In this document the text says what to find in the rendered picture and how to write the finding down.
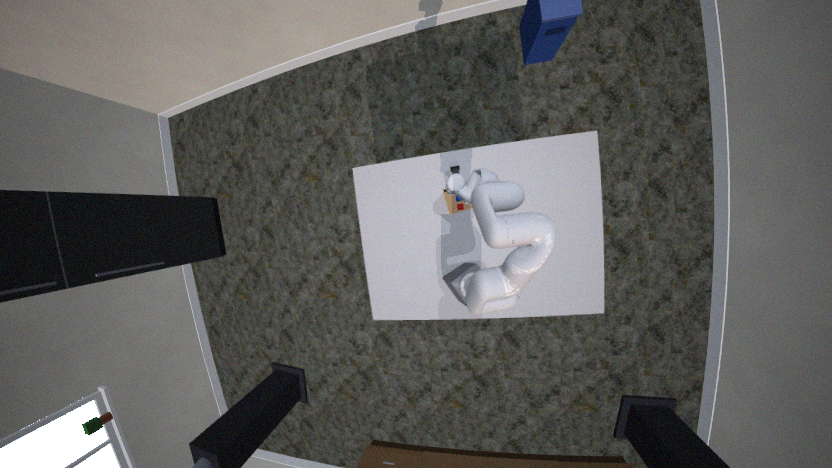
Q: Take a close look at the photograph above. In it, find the tan flat mat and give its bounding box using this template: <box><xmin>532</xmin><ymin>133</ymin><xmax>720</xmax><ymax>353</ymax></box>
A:
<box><xmin>442</xmin><ymin>189</ymin><xmax>472</xmax><ymax>215</ymax></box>

